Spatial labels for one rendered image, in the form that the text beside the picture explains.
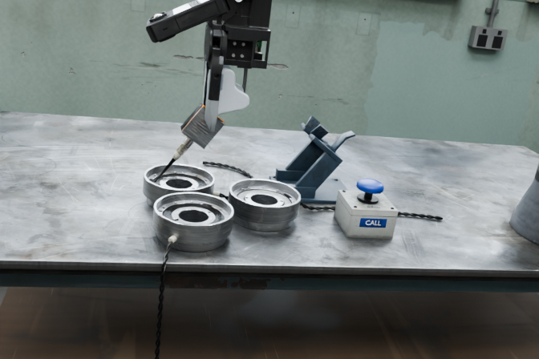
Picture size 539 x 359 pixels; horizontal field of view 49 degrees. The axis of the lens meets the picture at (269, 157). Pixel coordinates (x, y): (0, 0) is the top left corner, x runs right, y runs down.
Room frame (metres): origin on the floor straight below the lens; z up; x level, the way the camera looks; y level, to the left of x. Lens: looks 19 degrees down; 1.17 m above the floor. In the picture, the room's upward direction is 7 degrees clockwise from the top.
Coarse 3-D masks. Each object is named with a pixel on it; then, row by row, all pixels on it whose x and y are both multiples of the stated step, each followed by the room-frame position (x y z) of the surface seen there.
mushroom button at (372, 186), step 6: (360, 180) 0.81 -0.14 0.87; (366, 180) 0.81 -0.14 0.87; (372, 180) 0.81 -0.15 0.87; (360, 186) 0.79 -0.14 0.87; (366, 186) 0.79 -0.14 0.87; (372, 186) 0.79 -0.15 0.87; (378, 186) 0.79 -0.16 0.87; (366, 192) 0.80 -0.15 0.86; (372, 192) 0.79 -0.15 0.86; (378, 192) 0.79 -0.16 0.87; (366, 198) 0.80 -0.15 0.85
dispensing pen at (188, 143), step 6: (198, 108) 0.81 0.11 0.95; (192, 114) 0.82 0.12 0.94; (186, 120) 0.82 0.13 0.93; (180, 126) 0.82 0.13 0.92; (186, 138) 0.81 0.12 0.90; (186, 144) 0.81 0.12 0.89; (180, 150) 0.81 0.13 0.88; (186, 150) 0.81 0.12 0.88; (174, 156) 0.81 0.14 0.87; (162, 174) 0.80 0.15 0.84
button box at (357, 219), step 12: (348, 192) 0.83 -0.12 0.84; (360, 192) 0.83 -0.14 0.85; (336, 204) 0.83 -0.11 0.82; (348, 204) 0.78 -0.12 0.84; (360, 204) 0.78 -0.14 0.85; (372, 204) 0.79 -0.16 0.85; (384, 204) 0.80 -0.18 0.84; (336, 216) 0.82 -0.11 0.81; (348, 216) 0.77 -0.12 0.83; (360, 216) 0.77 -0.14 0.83; (372, 216) 0.77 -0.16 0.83; (384, 216) 0.78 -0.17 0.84; (396, 216) 0.78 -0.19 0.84; (348, 228) 0.77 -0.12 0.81; (360, 228) 0.77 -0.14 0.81; (372, 228) 0.77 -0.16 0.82; (384, 228) 0.78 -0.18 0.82
